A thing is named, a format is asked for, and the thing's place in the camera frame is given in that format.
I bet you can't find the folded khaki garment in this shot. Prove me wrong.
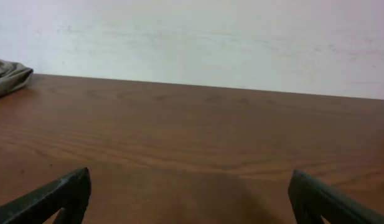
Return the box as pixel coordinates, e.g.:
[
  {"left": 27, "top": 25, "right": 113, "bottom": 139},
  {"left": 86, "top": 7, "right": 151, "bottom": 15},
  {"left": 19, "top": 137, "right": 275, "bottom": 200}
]
[{"left": 0, "top": 59, "right": 34, "bottom": 97}]

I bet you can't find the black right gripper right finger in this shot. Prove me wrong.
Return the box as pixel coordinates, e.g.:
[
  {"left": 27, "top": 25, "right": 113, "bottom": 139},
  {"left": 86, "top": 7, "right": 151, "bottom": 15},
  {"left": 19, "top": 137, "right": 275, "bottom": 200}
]
[{"left": 288, "top": 170, "right": 384, "bottom": 224}]

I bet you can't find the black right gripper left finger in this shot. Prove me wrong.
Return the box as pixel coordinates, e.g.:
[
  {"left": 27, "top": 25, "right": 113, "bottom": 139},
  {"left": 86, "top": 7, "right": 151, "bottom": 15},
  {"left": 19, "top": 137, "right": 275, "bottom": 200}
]
[{"left": 0, "top": 167, "right": 91, "bottom": 224}]

